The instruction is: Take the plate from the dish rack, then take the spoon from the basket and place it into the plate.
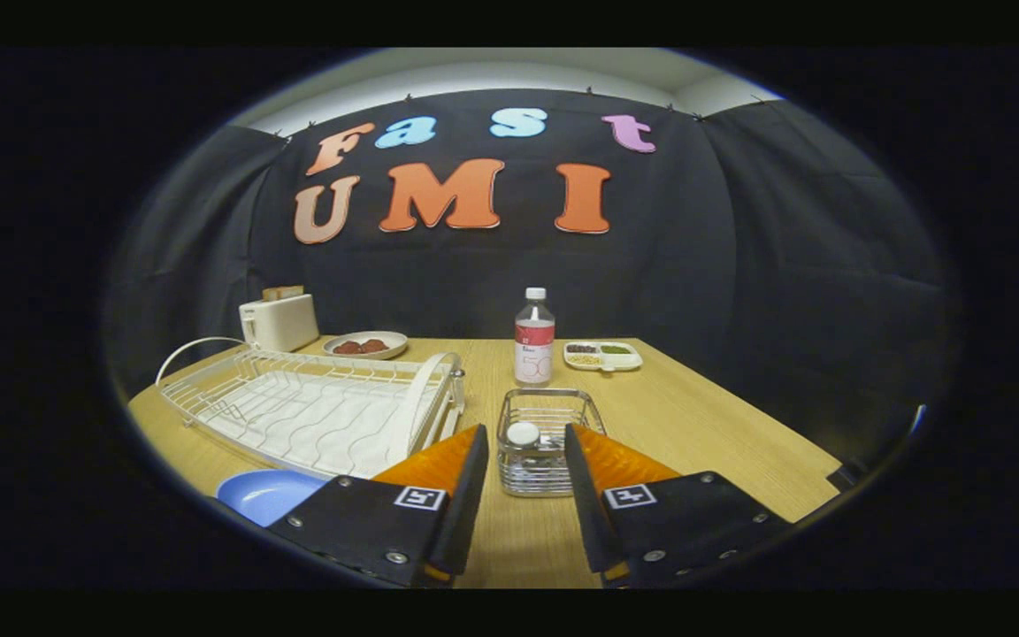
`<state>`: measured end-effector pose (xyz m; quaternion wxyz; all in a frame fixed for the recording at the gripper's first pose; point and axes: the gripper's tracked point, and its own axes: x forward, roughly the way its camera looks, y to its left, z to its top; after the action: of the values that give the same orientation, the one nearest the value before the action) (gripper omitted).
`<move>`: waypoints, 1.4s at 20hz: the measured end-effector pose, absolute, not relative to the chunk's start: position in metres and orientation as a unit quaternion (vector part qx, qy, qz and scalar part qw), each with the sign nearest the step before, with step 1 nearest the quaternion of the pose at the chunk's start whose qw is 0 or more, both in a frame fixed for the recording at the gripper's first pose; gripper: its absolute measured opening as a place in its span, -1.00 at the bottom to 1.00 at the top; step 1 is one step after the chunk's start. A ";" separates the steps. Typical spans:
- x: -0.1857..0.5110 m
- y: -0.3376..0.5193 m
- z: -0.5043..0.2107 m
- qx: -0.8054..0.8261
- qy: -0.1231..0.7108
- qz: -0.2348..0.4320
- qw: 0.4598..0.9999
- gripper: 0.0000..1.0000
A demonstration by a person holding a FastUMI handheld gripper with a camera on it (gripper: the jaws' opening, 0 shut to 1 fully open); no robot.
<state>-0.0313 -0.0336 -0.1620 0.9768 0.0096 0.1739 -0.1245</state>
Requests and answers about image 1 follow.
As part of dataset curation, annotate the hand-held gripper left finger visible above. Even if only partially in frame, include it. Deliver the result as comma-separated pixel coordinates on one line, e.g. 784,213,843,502
266,424,491,588

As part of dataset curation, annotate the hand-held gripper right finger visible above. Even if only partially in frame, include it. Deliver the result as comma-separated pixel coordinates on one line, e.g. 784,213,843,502
563,423,795,590

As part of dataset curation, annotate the white spoon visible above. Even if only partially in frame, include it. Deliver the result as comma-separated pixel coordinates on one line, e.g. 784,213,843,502
507,421,568,479

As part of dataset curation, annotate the metal wire basket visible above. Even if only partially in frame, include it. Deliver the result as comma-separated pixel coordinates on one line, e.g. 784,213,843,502
497,388,607,498

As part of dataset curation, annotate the white wire dish rack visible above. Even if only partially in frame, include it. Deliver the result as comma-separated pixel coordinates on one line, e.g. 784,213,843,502
156,336,466,481

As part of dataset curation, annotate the light blue plate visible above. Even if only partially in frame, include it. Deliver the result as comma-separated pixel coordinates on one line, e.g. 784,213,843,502
216,469,330,529

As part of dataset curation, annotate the white round plate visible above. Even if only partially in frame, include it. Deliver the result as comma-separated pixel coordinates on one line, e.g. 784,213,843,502
324,331,410,361

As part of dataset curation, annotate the white divided condiment tray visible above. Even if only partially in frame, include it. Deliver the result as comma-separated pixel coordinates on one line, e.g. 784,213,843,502
563,341,643,373

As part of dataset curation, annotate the clear bottle with red label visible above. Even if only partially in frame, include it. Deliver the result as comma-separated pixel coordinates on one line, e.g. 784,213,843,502
514,287,556,388

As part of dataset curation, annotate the white toaster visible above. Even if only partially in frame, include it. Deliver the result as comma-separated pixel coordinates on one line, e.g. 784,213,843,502
239,294,321,354

